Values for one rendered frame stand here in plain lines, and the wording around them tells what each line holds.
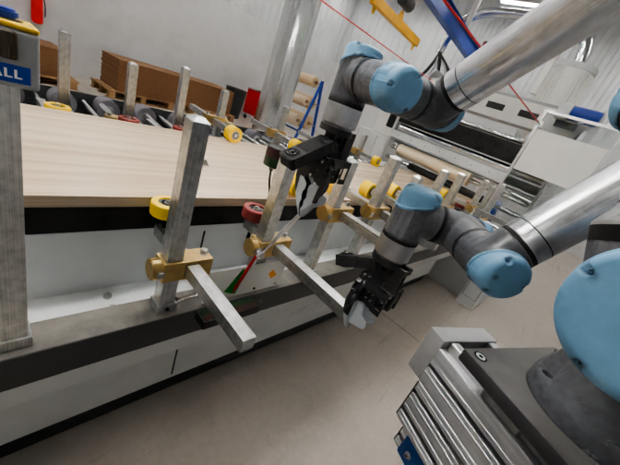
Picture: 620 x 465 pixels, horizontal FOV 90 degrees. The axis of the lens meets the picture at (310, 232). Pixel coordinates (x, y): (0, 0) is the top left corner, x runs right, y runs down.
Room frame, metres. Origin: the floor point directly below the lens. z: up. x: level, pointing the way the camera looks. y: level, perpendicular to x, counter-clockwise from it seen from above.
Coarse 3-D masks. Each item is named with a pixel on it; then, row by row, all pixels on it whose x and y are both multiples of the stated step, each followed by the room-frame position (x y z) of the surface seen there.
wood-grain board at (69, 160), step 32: (32, 128) 0.83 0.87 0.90; (64, 128) 0.92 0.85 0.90; (96, 128) 1.03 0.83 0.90; (128, 128) 1.17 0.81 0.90; (160, 128) 1.33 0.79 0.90; (32, 160) 0.65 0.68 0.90; (64, 160) 0.71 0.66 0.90; (96, 160) 0.78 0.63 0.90; (128, 160) 0.87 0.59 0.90; (160, 160) 0.97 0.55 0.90; (224, 160) 1.24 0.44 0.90; (256, 160) 1.44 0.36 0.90; (32, 192) 0.53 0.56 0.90; (64, 192) 0.57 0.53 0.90; (96, 192) 0.62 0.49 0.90; (128, 192) 0.68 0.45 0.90; (160, 192) 0.74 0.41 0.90; (224, 192) 0.91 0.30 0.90; (256, 192) 1.02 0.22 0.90
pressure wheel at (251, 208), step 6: (246, 204) 0.86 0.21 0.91; (252, 204) 0.88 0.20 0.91; (258, 204) 0.90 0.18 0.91; (246, 210) 0.83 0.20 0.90; (252, 210) 0.83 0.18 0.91; (258, 210) 0.86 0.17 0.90; (246, 216) 0.83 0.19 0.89; (252, 216) 0.83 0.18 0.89; (258, 216) 0.83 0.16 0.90; (258, 222) 0.84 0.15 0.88
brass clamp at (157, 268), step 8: (160, 256) 0.56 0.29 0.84; (184, 256) 0.59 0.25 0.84; (192, 256) 0.60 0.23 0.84; (200, 256) 0.61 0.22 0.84; (208, 256) 0.62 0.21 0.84; (152, 264) 0.53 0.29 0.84; (160, 264) 0.54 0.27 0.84; (168, 264) 0.54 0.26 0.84; (176, 264) 0.56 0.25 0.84; (184, 264) 0.57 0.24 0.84; (192, 264) 0.59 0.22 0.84; (200, 264) 0.60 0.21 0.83; (208, 264) 0.62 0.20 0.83; (152, 272) 0.52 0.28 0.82; (160, 272) 0.53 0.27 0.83; (168, 272) 0.54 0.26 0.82; (176, 272) 0.56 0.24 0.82; (184, 272) 0.57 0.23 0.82; (208, 272) 0.62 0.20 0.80; (160, 280) 0.54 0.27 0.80; (168, 280) 0.55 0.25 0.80
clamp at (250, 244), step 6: (252, 234) 0.76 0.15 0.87; (276, 234) 0.82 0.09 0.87; (246, 240) 0.74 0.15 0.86; (252, 240) 0.73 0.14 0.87; (258, 240) 0.75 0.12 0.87; (282, 240) 0.80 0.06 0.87; (288, 240) 0.81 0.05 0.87; (246, 246) 0.74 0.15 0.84; (252, 246) 0.72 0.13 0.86; (258, 246) 0.73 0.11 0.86; (264, 246) 0.74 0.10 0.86; (270, 246) 0.76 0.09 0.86; (288, 246) 0.82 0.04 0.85; (246, 252) 0.74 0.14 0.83; (252, 252) 0.72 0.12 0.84; (270, 252) 0.77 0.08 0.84
